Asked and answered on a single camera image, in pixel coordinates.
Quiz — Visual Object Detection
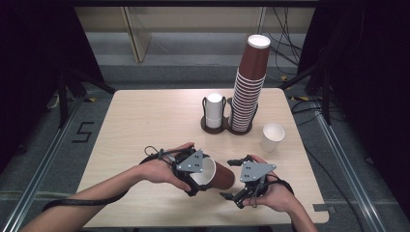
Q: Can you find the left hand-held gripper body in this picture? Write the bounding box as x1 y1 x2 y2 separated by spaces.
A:
172 146 207 191

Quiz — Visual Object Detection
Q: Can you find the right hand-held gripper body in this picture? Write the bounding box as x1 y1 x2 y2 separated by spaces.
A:
240 155 278 199

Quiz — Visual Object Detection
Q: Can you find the single brown paper cup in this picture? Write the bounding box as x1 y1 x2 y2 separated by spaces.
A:
190 157 237 191

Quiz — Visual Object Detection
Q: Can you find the single white paper cup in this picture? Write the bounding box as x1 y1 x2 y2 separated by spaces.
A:
260 122 286 154

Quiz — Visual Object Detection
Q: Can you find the dark brown wooden cup holder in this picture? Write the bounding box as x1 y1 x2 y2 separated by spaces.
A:
200 96 259 136

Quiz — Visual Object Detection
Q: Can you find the stack of brown paper cups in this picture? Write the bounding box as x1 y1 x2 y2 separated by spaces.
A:
230 34 272 133

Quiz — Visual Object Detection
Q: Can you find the person's left hand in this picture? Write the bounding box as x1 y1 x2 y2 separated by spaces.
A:
138 142 196 193

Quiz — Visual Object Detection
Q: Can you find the person's right hand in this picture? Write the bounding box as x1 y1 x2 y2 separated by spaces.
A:
242 154 296 215

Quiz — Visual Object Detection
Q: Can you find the grey tape strip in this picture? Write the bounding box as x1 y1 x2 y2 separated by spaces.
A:
312 203 337 214

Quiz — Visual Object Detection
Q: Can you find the black metal stand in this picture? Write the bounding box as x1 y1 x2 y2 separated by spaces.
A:
57 66 118 130
279 47 334 126

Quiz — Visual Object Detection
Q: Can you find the light wooden cabinet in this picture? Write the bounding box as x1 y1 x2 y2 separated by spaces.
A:
74 6 316 64

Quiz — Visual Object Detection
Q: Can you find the black curtain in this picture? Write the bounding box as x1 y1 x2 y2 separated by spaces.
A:
0 0 105 175
296 0 410 223

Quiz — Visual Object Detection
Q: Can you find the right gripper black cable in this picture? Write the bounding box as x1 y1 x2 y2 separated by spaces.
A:
249 178 296 209

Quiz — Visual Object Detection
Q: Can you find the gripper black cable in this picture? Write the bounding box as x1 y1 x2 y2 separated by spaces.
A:
249 178 296 209
42 145 194 214

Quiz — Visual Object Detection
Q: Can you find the long black floor cable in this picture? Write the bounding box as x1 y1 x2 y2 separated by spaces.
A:
289 100 366 232

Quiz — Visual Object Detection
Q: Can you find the aluminium floor rail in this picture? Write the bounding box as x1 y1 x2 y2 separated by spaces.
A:
0 96 85 232
312 101 390 232

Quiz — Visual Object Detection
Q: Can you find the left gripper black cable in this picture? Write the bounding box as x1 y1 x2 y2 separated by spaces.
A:
42 145 194 214

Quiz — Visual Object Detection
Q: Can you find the black cable bundle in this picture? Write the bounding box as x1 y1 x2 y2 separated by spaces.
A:
270 6 306 83

